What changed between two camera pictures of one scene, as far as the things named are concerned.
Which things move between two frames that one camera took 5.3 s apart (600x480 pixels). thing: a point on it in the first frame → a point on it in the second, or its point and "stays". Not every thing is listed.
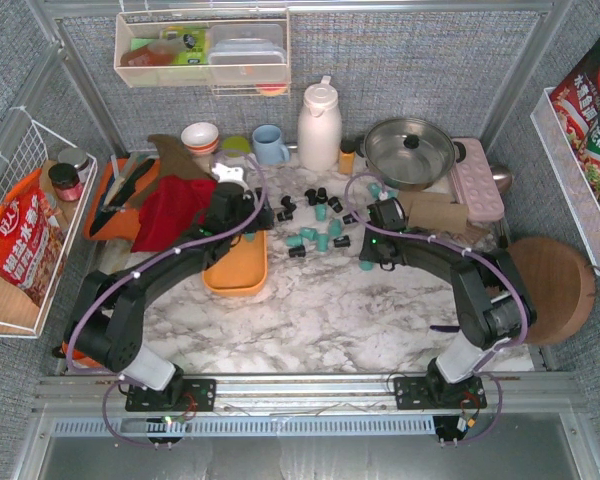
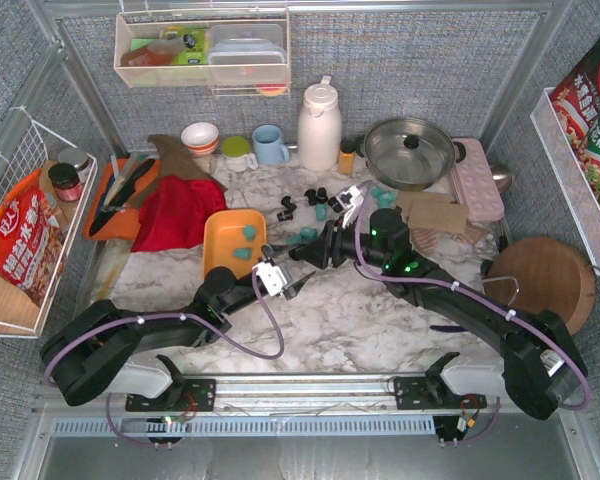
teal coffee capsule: (320, 212) stays
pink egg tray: (475, 184) stays
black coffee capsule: (335, 204) stays
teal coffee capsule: (294, 241) → (242, 253)
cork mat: (443, 216) stays
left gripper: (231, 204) → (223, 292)
